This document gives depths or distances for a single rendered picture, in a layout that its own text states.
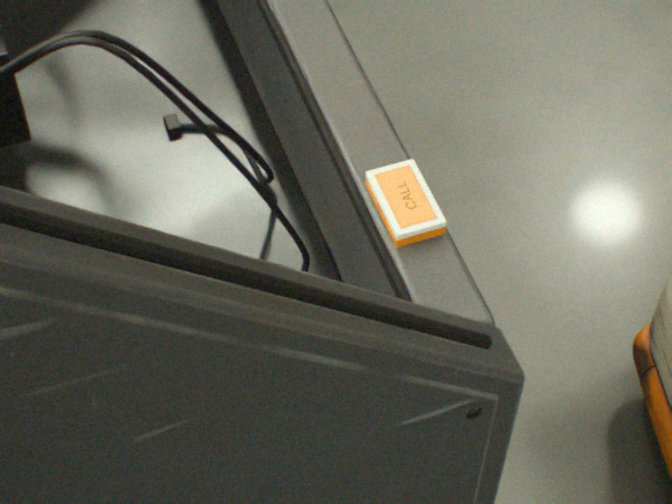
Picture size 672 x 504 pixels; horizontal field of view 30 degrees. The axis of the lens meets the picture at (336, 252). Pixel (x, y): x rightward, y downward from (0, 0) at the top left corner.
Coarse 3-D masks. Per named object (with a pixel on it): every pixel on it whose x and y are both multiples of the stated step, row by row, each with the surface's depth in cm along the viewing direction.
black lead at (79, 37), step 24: (48, 48) 71; (0, 72) 73; (144, 72) 72; (168, 72) 75; (168, 96) 73; (192, 96) 77; (168, 120) 92; (192, 120) 75; (216, 120) 80; (216, 144) 77; (240, 144) 83; (240, 168) 78; (264, 168) 86; (264, 192) 80
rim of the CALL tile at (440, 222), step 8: (408, 160) 73; (384, 168) 73; (392, 168) 73; (416, 168) 73; (368, 176) 72; (416, 176) 72; (376, 184) 72; (424, 184) 72; (376, 192) 72; (424, 192) 72; (384, 200) 71; (432, 200) 71; (384, 208) 71; (432, 208) 71; (392, 216) 71; (440, 216) 71; (392, 224) 70; (424, 224) 70; (432, 224) 70; (440, 224) 70; (400, 232) 70; (408, 232) 70; (416, 232) 70
